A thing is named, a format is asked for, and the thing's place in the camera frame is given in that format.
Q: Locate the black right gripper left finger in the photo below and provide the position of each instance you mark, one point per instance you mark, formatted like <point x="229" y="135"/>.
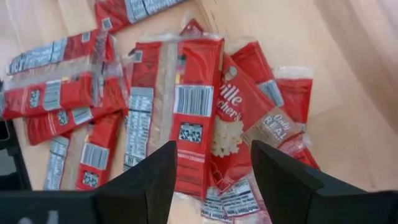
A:
<point x="146" y="193"/>

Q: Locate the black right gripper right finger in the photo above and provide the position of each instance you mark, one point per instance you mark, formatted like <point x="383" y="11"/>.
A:
<point x="289" y="193"/>

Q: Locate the black metal table frame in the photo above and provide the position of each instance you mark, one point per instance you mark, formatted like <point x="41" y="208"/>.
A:
<point x="12" y="161"/>

